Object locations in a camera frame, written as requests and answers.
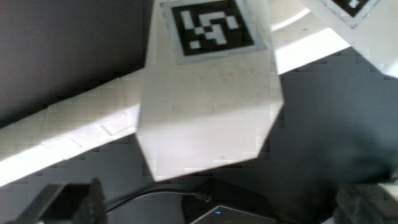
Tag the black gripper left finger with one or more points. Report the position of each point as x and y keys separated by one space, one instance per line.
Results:
x=68 y=204

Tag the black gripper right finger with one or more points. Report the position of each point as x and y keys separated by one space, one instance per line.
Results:
x=366 y=205

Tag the white stool leg block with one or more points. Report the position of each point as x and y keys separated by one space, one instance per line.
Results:
x=212 y=95
x=363 y=20

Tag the black box with blue light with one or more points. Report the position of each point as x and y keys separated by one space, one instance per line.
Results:
x=235 y=206

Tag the white front fence rail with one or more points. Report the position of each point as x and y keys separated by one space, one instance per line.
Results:
x=94 y=118

